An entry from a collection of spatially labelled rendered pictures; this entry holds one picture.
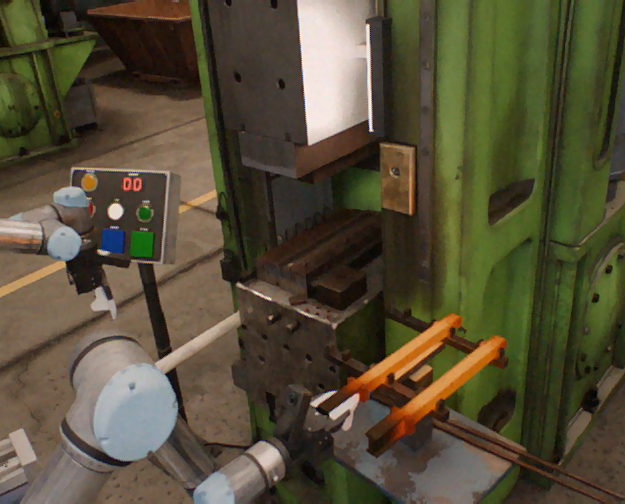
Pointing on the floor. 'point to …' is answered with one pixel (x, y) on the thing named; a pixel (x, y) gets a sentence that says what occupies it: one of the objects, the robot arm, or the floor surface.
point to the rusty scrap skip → (151, 39)
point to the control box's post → (158, 321)
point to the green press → (30, 80)
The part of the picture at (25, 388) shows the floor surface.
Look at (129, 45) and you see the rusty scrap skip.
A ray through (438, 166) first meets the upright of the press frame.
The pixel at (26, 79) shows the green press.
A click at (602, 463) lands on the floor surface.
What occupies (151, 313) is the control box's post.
